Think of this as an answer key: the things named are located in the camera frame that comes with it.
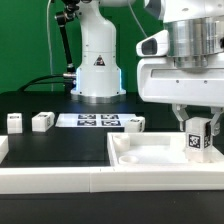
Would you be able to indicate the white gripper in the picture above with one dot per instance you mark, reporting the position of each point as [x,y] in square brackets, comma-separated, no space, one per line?
[161,82]

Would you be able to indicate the white square table top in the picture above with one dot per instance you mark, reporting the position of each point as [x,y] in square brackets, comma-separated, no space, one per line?
[147,148]

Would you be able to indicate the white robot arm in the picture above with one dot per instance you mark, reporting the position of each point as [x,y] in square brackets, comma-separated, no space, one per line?
[181,65]

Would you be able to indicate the white fiducial marker sheet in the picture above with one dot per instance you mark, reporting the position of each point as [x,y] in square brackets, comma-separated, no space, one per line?
[93,120]

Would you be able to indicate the white U-shaped workspace fence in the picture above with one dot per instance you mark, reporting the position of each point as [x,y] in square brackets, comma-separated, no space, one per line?
[196,176]

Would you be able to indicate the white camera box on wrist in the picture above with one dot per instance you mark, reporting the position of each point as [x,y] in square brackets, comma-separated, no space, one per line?
[156,45]

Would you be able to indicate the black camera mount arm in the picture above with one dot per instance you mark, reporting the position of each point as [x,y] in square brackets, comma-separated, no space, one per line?
[62,18]

